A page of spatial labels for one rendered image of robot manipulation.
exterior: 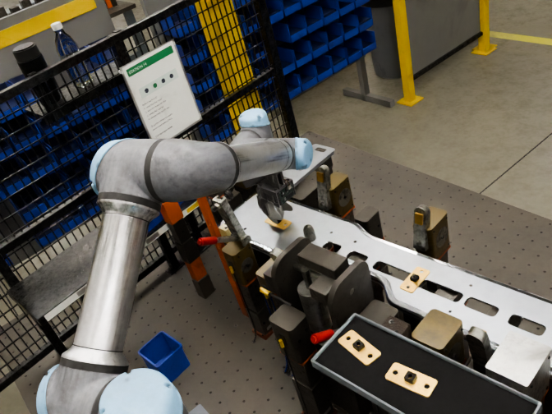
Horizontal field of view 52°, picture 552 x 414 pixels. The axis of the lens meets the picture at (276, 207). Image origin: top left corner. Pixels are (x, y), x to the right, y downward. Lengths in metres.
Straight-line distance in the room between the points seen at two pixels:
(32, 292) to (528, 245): 1.53
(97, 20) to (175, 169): 2.23
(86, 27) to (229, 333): 1.87
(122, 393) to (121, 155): 0.41
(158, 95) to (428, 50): 2.78
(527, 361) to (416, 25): 3.36
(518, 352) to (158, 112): 1.36
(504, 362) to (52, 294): 1.22
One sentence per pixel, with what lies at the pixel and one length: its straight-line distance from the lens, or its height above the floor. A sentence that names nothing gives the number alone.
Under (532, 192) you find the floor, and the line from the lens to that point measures 3.35.
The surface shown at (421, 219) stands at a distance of 1.48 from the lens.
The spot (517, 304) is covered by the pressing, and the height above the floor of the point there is 1.00.
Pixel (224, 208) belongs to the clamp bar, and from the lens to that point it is 1.49.
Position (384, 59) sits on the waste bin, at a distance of 4.68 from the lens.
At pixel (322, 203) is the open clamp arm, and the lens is 1.71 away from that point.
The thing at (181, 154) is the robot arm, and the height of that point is 1.56.
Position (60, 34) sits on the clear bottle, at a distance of 1.90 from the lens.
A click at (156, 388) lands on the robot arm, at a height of 1.32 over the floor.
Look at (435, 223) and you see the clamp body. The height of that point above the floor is 1.04.
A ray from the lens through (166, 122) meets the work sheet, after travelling 2.01.
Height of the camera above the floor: 2.01
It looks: 35 degrees down
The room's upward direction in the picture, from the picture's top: 17 degrees counter-clockwise
